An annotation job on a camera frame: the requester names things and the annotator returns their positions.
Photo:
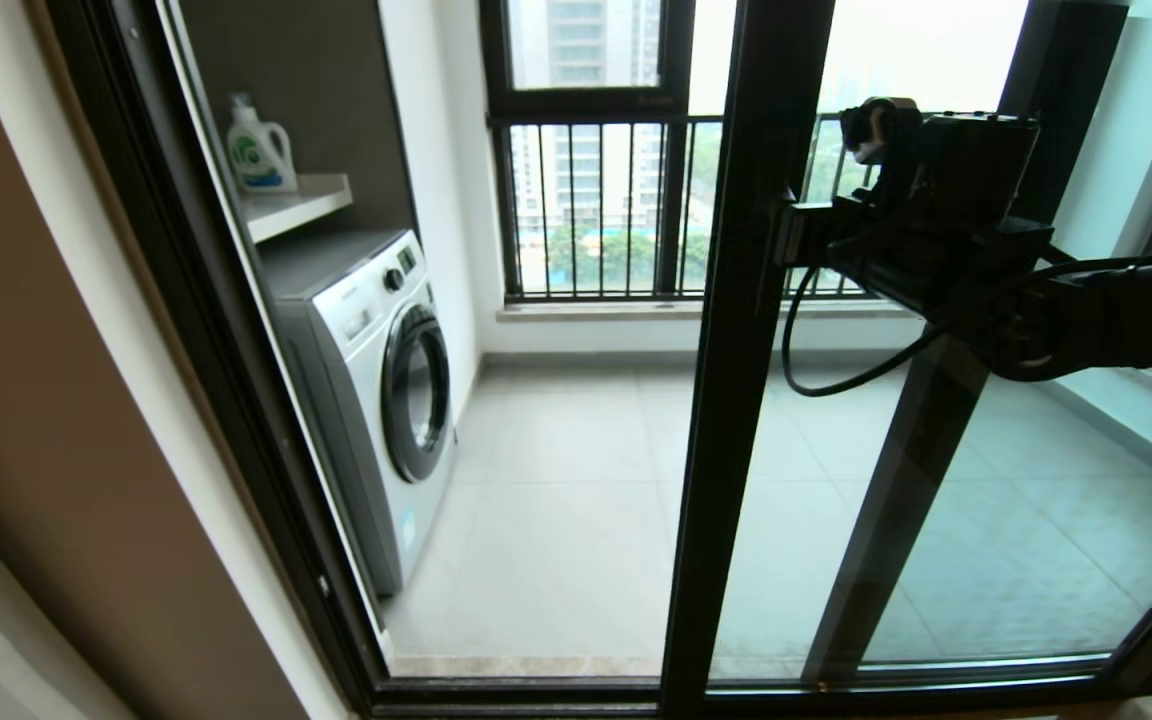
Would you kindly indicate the white detergent bottle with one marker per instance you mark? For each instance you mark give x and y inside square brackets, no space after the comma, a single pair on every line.
[261,152]

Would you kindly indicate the white front-load washing machine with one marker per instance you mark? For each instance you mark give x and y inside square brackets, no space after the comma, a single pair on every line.
[366,400]

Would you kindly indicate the black balcony railing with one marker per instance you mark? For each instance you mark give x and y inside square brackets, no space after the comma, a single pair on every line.
[596,121]

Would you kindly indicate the grey stone balcony sill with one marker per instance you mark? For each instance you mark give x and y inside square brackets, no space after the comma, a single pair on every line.
[586,311]

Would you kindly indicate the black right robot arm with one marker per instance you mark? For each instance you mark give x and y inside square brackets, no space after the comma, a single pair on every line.
[1136,305]

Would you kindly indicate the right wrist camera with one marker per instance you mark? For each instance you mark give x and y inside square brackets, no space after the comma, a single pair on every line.
[981,165]

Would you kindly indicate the black framed sliding glass door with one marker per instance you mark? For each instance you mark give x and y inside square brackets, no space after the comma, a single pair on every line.
[721,450]

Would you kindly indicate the white stone shelf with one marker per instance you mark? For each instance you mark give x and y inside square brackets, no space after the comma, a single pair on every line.
[301,202]

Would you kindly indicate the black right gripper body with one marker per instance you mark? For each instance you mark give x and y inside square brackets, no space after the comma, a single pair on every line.
[936,255]

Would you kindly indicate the black window frame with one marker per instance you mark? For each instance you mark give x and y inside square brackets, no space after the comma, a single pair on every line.
[586,100]

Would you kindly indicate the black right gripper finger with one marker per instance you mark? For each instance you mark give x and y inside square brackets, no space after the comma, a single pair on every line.
[806,247]
[812,212]

